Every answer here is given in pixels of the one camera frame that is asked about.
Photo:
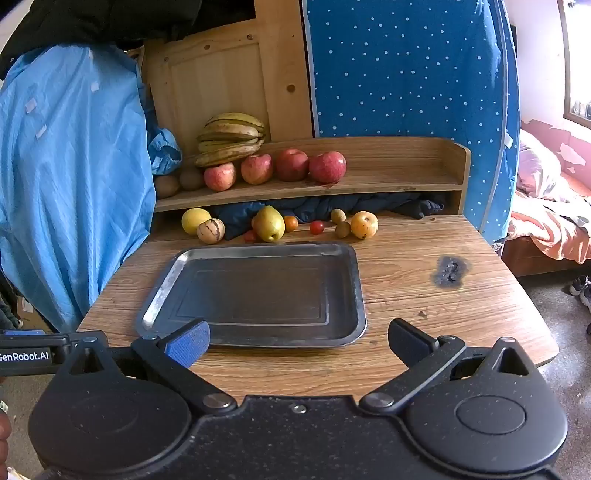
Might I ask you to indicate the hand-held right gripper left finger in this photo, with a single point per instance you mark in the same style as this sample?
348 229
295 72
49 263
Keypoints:
187 345

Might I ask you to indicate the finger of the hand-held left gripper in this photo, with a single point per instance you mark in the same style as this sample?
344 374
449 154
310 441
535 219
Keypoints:
90 338

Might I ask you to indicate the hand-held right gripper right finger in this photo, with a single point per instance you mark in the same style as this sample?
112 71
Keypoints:
408 339

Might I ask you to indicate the metal tray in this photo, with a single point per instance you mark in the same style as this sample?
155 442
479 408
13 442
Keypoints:
258 290

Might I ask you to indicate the yellow-orange round fruit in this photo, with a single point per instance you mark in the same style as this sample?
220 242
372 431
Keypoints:
364 225

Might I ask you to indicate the yellow lemon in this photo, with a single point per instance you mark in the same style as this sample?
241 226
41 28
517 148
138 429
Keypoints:
195 221

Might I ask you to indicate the orange cherry tomato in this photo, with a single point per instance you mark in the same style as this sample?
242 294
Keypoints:
291 223

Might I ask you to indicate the person's left hand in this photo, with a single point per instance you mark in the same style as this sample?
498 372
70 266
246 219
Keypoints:
3 434

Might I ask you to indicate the striped pepino melon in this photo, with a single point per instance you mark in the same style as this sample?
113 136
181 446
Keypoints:
211 230

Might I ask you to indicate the red cherry tomato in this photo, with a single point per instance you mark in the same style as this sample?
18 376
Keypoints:
250 236
316 227

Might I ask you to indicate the brown longan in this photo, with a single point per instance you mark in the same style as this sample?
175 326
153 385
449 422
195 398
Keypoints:
342 229
338 215

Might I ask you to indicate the yellow-green pear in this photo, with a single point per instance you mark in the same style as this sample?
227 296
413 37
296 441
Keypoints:
268 225

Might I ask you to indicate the light blue garment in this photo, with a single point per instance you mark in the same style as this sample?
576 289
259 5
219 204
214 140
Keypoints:
69 184

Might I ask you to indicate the brown kiwi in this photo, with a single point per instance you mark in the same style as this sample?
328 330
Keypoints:
191 178
166 184

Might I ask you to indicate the red apple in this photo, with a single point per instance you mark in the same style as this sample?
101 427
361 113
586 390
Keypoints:
256 169
292 164
220 177
327 167

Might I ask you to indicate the wooden shelf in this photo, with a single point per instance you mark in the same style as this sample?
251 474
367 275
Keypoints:
392 161

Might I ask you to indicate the dark sneakers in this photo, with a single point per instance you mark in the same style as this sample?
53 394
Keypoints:
581 288

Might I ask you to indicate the bed with pink bedding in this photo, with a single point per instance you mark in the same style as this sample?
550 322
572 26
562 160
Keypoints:
545 217

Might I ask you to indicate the blue plastic bag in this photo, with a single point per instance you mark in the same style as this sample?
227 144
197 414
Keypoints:
164 147

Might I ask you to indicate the bunch of bananas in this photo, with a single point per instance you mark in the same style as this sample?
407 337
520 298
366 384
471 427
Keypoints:
231 134

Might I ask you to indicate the pale wooden panel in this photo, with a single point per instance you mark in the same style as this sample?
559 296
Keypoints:
221 78

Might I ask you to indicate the blue white-dotted cloth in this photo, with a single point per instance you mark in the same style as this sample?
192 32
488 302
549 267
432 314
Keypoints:
392 69

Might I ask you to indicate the window frame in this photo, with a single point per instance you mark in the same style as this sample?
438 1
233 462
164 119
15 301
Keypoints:
575 69

